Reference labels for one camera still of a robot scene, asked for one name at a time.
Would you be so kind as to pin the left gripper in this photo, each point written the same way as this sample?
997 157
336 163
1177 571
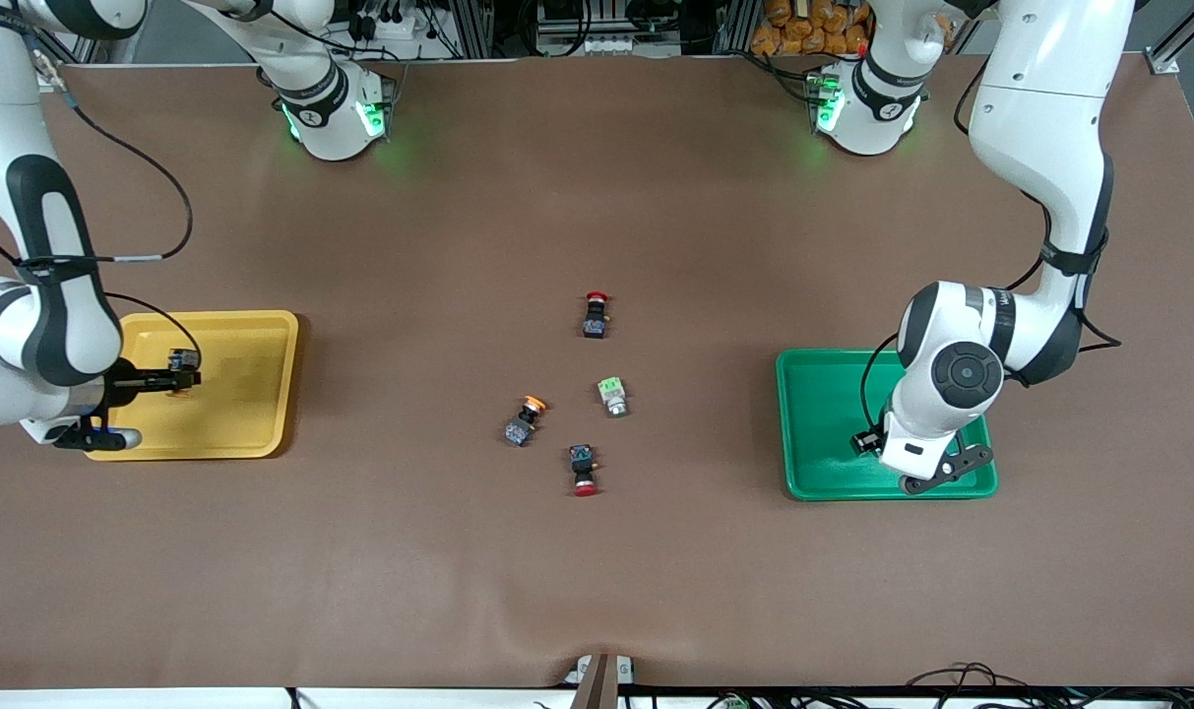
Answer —
864 442

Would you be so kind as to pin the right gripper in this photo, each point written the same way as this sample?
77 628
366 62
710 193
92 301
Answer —
121 379

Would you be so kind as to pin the yellow pushbutton switch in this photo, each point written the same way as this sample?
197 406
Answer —
520 428
183 358

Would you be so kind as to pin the green pushbutton switch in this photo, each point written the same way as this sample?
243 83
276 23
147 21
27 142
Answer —
611 392

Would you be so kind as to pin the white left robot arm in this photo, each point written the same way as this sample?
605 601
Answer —
1039 118

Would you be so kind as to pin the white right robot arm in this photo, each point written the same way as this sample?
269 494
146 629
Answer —
55 325

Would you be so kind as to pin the green plastic tray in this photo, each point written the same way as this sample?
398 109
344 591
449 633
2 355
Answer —
823 414

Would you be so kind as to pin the yellow plastic tray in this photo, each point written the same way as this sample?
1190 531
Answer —
242 414

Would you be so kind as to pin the brown table mat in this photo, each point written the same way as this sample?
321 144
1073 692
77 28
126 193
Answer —
656 571

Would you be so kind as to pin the orange mesh bag pile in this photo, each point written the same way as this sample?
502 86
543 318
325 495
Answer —
803 34

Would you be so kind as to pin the white power strip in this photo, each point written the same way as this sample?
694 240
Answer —
587 44
395 25

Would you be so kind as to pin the aluminium profile bar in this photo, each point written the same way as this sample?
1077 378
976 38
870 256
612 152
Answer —
1172 44

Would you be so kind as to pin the red mushroom pushbutton switch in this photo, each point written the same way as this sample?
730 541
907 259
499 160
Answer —
583 461
595 323

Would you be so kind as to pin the table edge camera mount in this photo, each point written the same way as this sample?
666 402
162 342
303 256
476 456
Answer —
596 689

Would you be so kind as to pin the aluminium frame rail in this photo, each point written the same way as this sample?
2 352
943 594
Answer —
464 25

